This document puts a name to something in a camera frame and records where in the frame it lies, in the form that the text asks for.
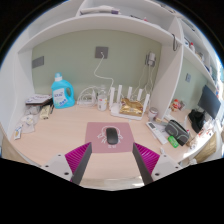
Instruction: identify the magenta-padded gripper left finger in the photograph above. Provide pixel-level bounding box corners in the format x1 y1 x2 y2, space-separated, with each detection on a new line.
40 141 93 186

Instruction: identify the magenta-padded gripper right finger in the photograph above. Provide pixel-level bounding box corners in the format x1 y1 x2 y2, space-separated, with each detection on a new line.
132 142 184 186

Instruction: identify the black computer mouse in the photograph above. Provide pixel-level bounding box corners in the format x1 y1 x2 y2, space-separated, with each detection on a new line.
105 127 120 146

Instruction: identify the pink mouse pad with drawing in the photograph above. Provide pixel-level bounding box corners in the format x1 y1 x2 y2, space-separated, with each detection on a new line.
84 121 136 154

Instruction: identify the small green case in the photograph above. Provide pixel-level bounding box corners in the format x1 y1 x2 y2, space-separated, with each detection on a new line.
167 135 180 149

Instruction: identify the white remote control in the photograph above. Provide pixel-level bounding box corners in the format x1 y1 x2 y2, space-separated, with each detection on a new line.
145 121 169 145

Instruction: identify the grey zip pouch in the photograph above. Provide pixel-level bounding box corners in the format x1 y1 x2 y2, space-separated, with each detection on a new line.
164 119 190 147

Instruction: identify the small round jar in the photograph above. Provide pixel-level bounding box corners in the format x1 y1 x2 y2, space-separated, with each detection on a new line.
147 107 159 122

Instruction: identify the small white packet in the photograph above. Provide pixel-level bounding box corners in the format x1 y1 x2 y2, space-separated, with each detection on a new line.
13 123 25 140

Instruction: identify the clear plastic bag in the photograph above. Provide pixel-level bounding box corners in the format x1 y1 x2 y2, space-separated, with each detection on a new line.
18 106 43 134

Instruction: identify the beige small carton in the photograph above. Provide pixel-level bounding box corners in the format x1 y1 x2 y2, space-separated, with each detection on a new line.
39 104 51 120

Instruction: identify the black bag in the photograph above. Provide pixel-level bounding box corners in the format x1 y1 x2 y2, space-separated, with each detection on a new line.
187 109 207 134

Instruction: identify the white power strip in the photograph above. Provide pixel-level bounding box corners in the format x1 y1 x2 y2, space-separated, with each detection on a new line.
77 99 98 107

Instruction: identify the gold snack bag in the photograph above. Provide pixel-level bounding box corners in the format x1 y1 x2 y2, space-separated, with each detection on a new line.
119 97 144 118

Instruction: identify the blue detergent bottle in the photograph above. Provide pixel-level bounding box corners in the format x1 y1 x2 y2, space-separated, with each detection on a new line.
50 72 76 110

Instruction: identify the stack of books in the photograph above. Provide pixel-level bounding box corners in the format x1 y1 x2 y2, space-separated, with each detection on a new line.
25 93 54 107

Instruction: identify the white router with antennas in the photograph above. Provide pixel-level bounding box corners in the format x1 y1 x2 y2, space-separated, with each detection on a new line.
109 84 151 121

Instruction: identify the black monitor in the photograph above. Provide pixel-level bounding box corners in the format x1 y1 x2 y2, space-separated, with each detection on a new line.
197 84 222 121

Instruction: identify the white shelf unit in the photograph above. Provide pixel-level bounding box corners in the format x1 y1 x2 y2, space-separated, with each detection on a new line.
0 0 224 121

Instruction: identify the white cable from wall outlet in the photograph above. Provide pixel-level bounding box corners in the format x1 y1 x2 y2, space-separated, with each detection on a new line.
93 53 115 91

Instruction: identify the grey blank wall plate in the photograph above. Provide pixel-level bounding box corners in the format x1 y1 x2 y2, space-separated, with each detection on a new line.
31 55 45 70

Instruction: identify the white wall adapter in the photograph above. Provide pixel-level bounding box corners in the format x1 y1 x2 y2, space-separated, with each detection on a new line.
145 51 157 67

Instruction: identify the grey wall outlet plate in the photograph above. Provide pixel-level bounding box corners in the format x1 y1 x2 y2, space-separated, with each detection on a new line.
94 46 109 60

